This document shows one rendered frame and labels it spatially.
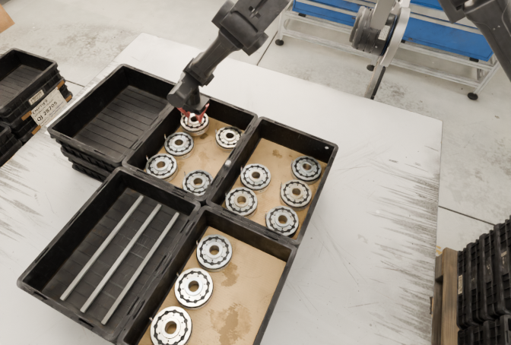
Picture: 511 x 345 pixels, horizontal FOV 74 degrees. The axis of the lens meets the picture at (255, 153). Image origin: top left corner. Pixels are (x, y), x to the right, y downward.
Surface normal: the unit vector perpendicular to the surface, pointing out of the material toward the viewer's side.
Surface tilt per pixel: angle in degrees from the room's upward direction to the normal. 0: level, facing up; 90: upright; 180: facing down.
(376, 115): 0
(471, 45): 90
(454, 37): 90
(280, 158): 0
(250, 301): 0
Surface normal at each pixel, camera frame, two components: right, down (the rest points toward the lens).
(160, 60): 0.06, -0.60
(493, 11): -0.41, 0.69
